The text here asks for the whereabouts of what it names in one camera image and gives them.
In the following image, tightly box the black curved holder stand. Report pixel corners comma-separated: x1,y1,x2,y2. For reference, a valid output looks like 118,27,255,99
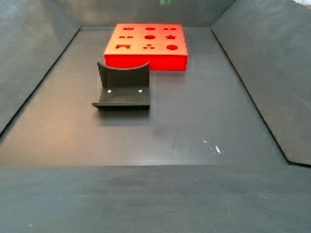
93,62,151,109

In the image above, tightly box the red shape sorter block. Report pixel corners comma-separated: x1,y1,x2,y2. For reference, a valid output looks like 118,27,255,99
103,24,189,71

